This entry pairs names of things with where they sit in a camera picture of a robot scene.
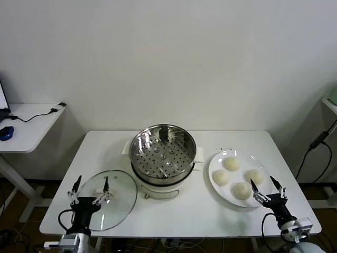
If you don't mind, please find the white electric cooker base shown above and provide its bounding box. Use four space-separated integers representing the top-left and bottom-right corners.
131 155 203 200

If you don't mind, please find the white side table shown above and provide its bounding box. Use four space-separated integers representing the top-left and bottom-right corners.
0 103 68 223

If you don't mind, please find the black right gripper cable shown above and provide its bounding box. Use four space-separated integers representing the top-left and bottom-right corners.
261 212 277 248

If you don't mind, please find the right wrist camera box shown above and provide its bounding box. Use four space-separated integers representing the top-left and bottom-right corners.
294 217 313 238

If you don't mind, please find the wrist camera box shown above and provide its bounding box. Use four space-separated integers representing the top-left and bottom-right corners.
43 233 80 250
294 217 313 238

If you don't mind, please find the white round plate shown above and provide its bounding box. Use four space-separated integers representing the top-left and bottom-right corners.
207 149 273 209

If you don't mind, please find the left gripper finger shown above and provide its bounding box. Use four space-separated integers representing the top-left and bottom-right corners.
67 176 82 206
92 176 112 207

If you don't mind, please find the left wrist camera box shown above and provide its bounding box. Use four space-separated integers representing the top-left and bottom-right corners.
43 233 80 250

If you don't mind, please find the black cable with adapter plug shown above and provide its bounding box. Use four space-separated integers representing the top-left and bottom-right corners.
7 102 66 122

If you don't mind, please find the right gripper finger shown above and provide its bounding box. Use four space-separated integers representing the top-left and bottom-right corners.
250 179 272 206
270 176 288 200

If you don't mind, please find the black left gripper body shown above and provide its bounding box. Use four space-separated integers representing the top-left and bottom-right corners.
71 196 103 230

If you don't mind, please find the blue computer mouse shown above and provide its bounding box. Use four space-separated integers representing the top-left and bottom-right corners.
0 125 14 141

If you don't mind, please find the stainless steel steamer basket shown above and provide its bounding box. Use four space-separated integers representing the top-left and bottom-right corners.
122 123 205 187

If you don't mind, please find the glass pot lid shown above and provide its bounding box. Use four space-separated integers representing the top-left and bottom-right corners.
75 169 138 232

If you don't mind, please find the white power strip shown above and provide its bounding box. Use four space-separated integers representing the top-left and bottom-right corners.
161 238 185 250

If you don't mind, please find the laptop screen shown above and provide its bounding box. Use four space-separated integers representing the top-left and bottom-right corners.
0 80 11 122

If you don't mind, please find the white steamed baozi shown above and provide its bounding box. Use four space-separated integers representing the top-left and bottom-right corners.
224 157 241 172
245 169 265 185
212 170 230 186
231 182 255 201

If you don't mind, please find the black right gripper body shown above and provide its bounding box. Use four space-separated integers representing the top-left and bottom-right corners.
262 193 298 225

